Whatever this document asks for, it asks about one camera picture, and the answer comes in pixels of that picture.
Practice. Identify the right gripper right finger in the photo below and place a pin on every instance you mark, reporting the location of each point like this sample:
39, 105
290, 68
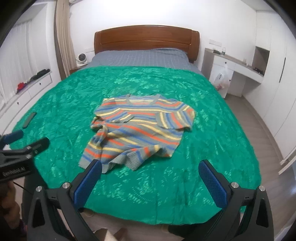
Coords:
245, 213

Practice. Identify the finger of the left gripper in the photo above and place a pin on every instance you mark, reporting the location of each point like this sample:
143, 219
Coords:
34, 148
9, 138

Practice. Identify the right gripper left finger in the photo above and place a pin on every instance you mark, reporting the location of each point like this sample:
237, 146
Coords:
54, 213

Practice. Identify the striped knit sweater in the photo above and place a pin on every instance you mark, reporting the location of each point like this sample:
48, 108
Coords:
130, 129

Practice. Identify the black clothes pile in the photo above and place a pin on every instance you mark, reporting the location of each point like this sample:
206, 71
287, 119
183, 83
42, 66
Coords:
39, 75

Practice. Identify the person's left hand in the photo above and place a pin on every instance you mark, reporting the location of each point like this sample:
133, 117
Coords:
12, 209

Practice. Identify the white low drawer cabinet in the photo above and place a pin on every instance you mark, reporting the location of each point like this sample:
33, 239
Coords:
20, 100

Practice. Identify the red cloth item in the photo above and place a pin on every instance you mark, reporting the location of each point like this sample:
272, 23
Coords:
21, 86

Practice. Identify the wooden nightstand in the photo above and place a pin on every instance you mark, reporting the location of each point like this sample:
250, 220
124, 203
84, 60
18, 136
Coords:
76, 69

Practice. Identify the white round fan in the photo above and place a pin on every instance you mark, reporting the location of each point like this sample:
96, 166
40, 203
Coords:
81, 60

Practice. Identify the green satin bedspread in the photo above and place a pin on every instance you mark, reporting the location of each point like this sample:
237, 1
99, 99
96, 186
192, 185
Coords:
162, 190

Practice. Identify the beige curtain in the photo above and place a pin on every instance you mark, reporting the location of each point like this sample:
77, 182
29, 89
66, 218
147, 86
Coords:
63, 42

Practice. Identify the white plastic bag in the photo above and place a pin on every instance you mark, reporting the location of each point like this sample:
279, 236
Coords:
223, 79

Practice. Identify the wooden headboard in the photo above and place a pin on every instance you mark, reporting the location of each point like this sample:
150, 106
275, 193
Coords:
146, 37

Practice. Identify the white air conditioner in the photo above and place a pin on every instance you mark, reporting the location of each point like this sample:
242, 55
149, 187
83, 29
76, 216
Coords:
74, 1

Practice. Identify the white desk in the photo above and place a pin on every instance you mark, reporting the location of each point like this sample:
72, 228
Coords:
239, 72

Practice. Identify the white wardrobe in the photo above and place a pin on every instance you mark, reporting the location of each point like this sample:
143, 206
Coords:
274, 98

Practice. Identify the clear water bottle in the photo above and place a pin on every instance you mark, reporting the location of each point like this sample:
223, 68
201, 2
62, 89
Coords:
223, 51

